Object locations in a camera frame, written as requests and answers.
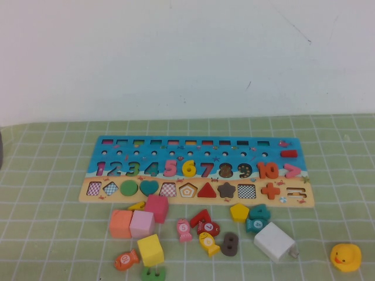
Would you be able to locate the orange fish number ten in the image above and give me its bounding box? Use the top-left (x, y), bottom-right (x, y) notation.
top-left (113, 249), bottom-right (141, 272)

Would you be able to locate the teal number four piece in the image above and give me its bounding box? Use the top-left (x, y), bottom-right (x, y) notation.
top-left (249, 204), bottom-right (271, 221)

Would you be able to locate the white charger plug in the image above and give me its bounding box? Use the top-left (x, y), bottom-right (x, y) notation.
top-left (253, 221), bottom-right (300, 263)

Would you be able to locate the orange wooden cube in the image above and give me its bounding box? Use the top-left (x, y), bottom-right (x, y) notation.
top-left (109, 209), bottom-right (134, 239)

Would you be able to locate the pink number five piece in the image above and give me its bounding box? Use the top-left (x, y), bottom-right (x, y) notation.
top-left (163, 160), bottom-right (178, 177)

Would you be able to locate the pink fish number five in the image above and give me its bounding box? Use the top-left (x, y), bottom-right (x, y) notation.
top-left (176, 218), bottom-right (194, 244)

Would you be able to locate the red number seven piece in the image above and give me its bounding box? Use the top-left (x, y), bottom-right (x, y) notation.
top-left (190, 209), bottom-right (212, 229)

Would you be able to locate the green circle piece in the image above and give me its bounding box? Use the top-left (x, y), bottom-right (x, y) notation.
top-left (120, 180), bottom-right (139, 198)

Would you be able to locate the yellow rubber duck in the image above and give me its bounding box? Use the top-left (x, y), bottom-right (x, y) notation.
top-left (330, 243), bottom-right (363, 274)

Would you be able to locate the light pink wooden cube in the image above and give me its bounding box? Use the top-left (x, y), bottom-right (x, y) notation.
top-left (129, 210), bottom-right (156, 239)

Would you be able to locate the teal heart piece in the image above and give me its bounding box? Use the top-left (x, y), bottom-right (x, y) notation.
top-left (139, 180), bottom-right (160, 198)

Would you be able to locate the yellow fish number six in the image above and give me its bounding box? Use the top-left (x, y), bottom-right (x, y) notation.
top-left (199, 232), bottom-right (221, 258)

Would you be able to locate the yellow number six piece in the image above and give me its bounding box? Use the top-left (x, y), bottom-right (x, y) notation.
top-left (182, 160), bottom-right (197, 179)

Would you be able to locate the red fish number seven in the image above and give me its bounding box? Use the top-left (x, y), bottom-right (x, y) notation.
top-left (196, 221), bottom-right (221, 238)

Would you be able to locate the yellow wooden cube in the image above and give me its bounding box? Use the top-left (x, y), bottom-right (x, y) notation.
top-left (137, 234), bottom-right (165, 268)

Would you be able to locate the orange number ten piece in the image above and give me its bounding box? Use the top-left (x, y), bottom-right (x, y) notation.
top-left (257, 162), bottom-right (280, 180)

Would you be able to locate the green checkered tablecloth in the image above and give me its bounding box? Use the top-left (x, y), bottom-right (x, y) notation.
top-left (0, 112), bottom-right (375, 281)

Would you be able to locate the small yellow wooden piece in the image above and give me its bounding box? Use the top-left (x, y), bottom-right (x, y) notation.
top-left (127, 201), bottom-right (146, 213)

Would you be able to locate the yellow pentagon piece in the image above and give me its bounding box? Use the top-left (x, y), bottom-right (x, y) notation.
top-left (229, 203), bottom-right (251, 224)

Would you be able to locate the dark pink wooden cube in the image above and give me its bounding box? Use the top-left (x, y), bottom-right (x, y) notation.
top-left (144, 194), bottom-right (170, 225)

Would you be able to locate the red triangle piece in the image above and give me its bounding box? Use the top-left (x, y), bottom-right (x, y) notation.
top-left (197, 182), bottom-right (219, 198)

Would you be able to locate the colourful wooden puzzle board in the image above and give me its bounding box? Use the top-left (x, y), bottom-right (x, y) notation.
top-left (78, 135), bottom-right (316, 209)

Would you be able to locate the brown number eight piece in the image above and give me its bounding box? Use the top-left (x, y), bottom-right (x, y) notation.
top-left (220, 232), bottom-right (239, 257)

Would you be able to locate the pink greater-than sign piece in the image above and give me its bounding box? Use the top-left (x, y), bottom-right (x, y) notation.
top-left (284, 163), bottom-right (302, 180)

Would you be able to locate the green number three piece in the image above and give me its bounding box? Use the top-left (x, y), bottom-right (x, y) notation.
top-left (141, 265), bottom-right (167, 281)

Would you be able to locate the orange plus sign piece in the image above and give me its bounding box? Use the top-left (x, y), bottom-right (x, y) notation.
top-left (261, 183), bottom-right (282, 201)

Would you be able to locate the brown star piece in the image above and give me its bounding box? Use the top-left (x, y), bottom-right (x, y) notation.
top-left (217, 181), bottom-right (237, 199)

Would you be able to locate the teal fish number four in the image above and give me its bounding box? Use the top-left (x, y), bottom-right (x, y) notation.
top-left (245, 218), bottom-right (268, 234)

